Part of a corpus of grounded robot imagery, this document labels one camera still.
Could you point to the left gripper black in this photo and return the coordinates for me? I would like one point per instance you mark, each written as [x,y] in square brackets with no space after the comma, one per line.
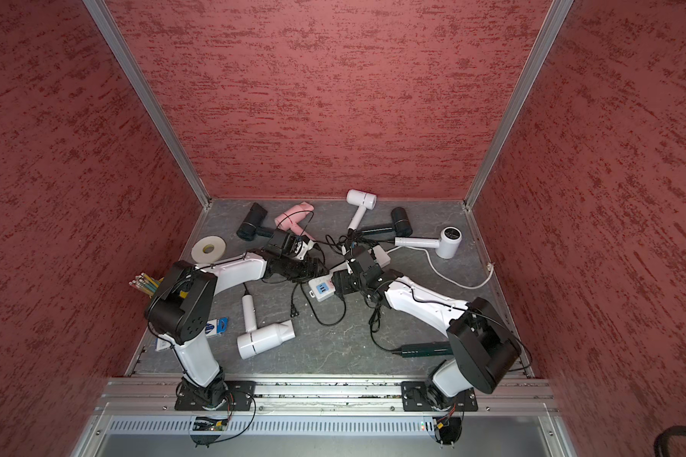
[308,273]

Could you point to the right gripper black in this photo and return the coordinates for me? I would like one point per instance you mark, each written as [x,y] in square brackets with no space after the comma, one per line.
[342,282]

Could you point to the dark green hair dryer back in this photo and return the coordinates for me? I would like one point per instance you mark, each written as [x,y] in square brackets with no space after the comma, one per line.
[399,226]

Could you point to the white hair dryer front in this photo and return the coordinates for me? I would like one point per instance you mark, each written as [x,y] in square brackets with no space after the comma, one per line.
[256,340]

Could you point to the white round hair dryer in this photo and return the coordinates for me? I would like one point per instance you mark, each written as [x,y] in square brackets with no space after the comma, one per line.
[445,246]

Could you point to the white power strip coloured sockets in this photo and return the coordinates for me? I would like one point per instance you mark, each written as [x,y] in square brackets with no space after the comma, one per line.
[322,288]

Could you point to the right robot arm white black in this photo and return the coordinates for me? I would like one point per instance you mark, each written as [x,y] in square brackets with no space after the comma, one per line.
[483,348]

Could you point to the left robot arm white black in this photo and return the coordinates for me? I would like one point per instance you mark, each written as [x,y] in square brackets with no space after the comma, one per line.
[182,304]

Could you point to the pink hair dryer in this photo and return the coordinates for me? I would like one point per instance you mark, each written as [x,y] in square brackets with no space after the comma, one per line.
[289,221]

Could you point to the black hair dryer far left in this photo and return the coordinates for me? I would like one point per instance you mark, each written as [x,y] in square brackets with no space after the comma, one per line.
[252,225]

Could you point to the white square hair dryer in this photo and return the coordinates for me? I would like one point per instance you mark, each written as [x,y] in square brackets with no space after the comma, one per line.
[363,201]

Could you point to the white tape roll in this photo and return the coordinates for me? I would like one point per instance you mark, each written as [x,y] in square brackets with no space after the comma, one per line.
[208,250]

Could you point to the bundle of pencils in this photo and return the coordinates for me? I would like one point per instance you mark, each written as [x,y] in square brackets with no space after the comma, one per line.
[146,284]

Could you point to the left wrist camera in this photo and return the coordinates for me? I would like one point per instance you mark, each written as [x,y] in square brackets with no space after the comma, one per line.
[301,249]

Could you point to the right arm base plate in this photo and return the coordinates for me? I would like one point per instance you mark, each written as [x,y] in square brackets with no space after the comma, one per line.
[424,396]

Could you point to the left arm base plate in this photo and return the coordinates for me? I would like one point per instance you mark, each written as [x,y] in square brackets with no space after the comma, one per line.
[219,396]

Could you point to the aluminium front rail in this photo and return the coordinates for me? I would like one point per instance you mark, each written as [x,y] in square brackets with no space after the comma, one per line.
[311,405]

